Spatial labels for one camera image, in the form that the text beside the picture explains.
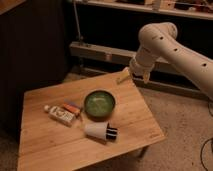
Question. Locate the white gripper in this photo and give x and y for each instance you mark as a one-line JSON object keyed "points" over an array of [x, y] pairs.
{"points": [[140, 65]]}

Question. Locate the green ceramic bowl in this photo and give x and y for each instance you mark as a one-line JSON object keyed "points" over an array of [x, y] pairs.
{"points": [[99, 104]]}

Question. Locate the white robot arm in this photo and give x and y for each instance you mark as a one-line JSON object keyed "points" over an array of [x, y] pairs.
{"points": [[159, 40]]}

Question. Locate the white cup with black stripes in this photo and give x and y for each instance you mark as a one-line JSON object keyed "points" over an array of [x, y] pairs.
{"points": [[101, 130]]}

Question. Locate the orange small box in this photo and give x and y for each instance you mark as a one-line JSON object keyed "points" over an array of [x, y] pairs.
{"points": [[75, 110]]}

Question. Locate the white tube with label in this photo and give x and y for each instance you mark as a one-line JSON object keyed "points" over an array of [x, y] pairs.
{"points": [[59, 114]]}

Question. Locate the wooden table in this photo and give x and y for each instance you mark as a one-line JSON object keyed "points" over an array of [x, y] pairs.
{"points": [[46, 145]]}

